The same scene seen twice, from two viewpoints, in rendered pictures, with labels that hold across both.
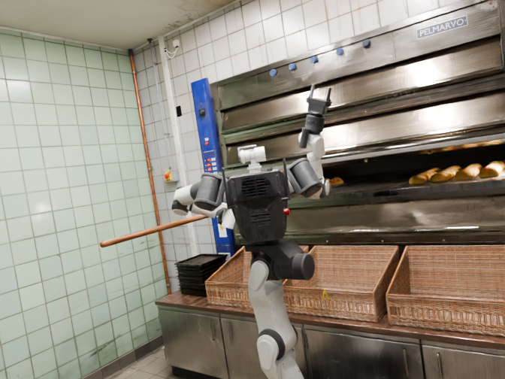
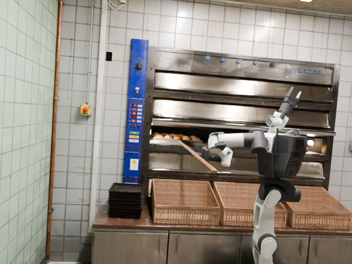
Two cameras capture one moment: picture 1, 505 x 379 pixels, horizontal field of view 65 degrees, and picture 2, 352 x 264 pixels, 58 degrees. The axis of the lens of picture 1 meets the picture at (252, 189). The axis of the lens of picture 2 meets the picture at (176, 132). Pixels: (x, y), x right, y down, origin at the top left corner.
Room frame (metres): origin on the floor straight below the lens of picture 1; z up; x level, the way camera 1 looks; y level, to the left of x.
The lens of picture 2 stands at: (0.62, 2.03, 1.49)
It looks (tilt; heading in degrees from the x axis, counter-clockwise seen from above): 3 degrees down; 317
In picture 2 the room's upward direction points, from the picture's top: 4 degrees clockwise
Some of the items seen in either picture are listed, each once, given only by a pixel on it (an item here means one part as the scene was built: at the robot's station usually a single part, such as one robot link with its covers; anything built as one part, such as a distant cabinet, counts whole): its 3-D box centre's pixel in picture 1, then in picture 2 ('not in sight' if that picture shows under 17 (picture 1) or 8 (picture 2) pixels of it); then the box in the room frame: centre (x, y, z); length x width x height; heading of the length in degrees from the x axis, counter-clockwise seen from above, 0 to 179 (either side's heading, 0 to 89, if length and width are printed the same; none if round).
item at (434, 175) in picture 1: (458, 171); not in sight; (2.48, -1.30, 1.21); 0.61 x 0.48 x 0.06; 144
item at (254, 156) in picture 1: (254, 157); (274, 123); (1.81, -0.03, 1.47); 0.10 x 0.07 x 0.09; 88
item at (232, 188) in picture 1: (259, 202); (278, 153); (1.75, -0.02, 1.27); 0.34 x 0.30 x 0.36; 88
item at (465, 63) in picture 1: (332, 95); (245, 86); (2.47, -0.58, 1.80); 1.79 x 0.11 x 0.19; 54
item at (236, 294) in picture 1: (258, 274); (183, 200); (2.59, 0.04, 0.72); 0.56 x 0.49 x 0.28; 55
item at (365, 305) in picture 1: (341, 278); (246, 202); (2.24, -0.43, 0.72); 0.56 x 0.49 x 0.28; 53
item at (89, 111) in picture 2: (170, 175); (86, 109); (3.32, 0.66, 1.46); 0.10 x 0.07 x 0.10; 54
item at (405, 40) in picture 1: (329, 63); (246, 67); (2.49, -0.59, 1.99); 1.80 x 0.08 x 0.21; 54
